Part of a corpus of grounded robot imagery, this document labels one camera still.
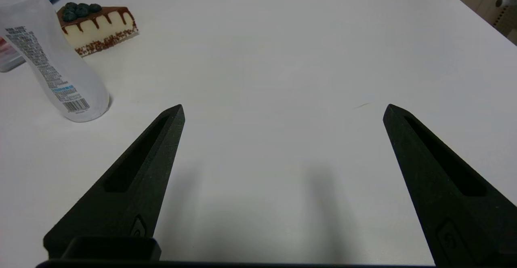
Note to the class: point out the translucent white plastic bottle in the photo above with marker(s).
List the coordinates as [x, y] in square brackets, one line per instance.
[52, 70]

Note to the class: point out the white round knob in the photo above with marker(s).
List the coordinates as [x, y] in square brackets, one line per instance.
[504, 2]

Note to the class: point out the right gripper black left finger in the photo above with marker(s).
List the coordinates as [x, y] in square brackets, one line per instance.
[133, 187]

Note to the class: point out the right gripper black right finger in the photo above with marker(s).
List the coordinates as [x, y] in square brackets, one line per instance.
[464, 219]

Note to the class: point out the chocolate blueberry cake slice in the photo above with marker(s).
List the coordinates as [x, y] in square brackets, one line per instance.
[101, 27]

